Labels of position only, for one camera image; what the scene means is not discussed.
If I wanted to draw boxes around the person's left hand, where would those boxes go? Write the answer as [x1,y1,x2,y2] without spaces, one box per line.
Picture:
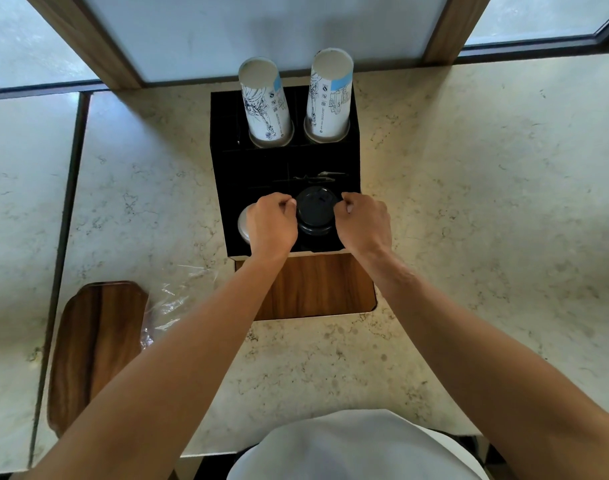
[245,193,298,258]

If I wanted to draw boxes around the person's right hand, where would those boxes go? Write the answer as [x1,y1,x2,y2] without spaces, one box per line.
[333,192,393,256]

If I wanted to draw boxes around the stack of black cup lids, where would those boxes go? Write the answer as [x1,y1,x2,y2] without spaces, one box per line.
[295,186,341,236]

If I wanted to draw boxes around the person's right forearm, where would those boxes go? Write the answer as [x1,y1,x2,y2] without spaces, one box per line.
[351,246,609,480]

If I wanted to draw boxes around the person's left forearm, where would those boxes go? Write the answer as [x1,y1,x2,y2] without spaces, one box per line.
[14,251,292,480]

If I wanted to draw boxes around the clear wrapped stirrers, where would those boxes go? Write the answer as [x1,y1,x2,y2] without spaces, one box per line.
[292,170,346,182]

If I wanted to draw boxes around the black cup organizer box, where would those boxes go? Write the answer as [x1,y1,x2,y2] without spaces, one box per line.
[210,85,361,258]

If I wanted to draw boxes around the stack of white cup lids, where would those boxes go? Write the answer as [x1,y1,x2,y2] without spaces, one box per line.
[237,204,257,244]

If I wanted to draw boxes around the wooden counter hatch panel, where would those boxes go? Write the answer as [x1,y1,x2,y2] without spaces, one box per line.
[235,252,377,322]

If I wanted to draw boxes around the stack of printed paper cups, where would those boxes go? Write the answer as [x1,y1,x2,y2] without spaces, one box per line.
[303,48,354,144]
[238,57,295,148]

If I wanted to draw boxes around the clear plastic wrap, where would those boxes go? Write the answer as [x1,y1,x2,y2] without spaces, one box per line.
[139,264,221,351]

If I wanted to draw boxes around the wooden serving board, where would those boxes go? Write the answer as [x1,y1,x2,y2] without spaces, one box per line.
[47,281,150,438]

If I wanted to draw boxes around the person's white shirt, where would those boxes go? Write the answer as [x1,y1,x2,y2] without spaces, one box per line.
[226,409,491,480]

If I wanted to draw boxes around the wooden window post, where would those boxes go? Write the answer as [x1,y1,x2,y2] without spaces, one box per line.
[23,0,144,91]
[422,0,494,66]

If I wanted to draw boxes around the dark window frame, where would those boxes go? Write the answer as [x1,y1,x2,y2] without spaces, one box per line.
[456,6,609,64]
[0,81,109,102]

